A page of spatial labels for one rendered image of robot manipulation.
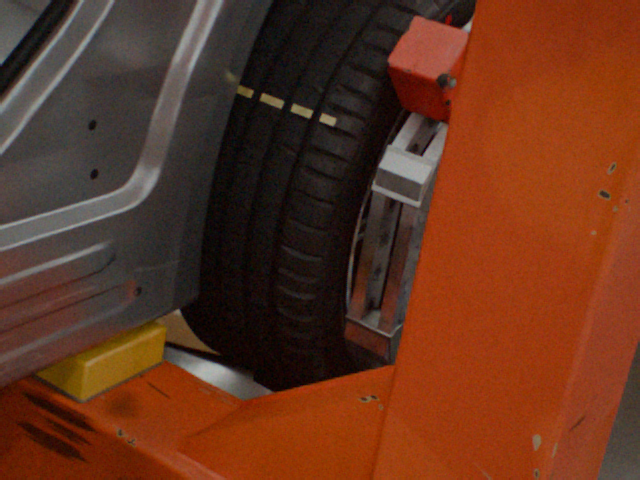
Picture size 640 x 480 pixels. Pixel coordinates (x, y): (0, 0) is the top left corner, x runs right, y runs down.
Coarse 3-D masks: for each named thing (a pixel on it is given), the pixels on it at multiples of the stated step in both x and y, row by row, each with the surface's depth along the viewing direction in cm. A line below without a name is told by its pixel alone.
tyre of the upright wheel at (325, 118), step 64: (320, 0) 144; (384, 0) 143; (448, 0) 143; (256, 64) 143; (320, 64) 140; (384, 64) 138; (256, 128) 141; (320, 128) 138; (384, 128) 141; (256, 192) 142; (320, 192) 137; (256, 256) 144; (320, 256) 140; (192, 320) 160; (256, 320) 149; (320, 320) 145
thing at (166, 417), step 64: (128, 384) 140; (192, 384) 143; (320, 384) 130; (384, 384) 120; (0, 448) 142; (64, 448) 136; (128, 448) 131; (192, 448) 129; (256, 448) 123; (320, 448) 119
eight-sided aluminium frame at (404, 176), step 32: (416, 128) 139; (384, 160) 138; (416, 160) 137; (384, 192) 138; (416, 192) 136; (384, 224) 141; (416, 224) 138; (384, 256) 144; (416, 256) 141; (352, 320) 145; (384, 320) 143; (384, 352) 144
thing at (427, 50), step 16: (416, 16) 135; (416, 32) 134; (432, 32) 133; (448, 32) 133; (464, 32) 132; (400, 48) 134; (416, 48) 133; (432, 48) 132; (448, 48) 132; (464, 48) 132; (400, 64) 133; (416, 64) 132; (432, 64) 131; (448, 64) 131; (400, 80) 135; (416, 80) 132; (432, 80) 131; (448, 80) 131; (400, 96) 138; (416, 96) 136; (432, 96) 134; (448, 96) 133; (416, 112) 139; (432, 112) 137; (448, 112) 135
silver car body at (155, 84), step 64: (0, 0) 147; (64, 0) 116; (128, 0) 121; (192, 0) 129; (256, 0) 134; (0, 64) 130; (64, 64) 118; (128, 64) 124; (192, 64) 129; (0, 128) 115; (64, 128) 120; (128, 128) 128; (192, 128) 133; (0, 192) 116; (64, 192) 123; (128, 192) 130; (192, 192) 137; (0, 256) 115; (64, 256) 123; (128, 256) 132; (192, 256) 142; (0, 320) 119; (64, 320) 127; (128, 320) 136; (0, 384) 122
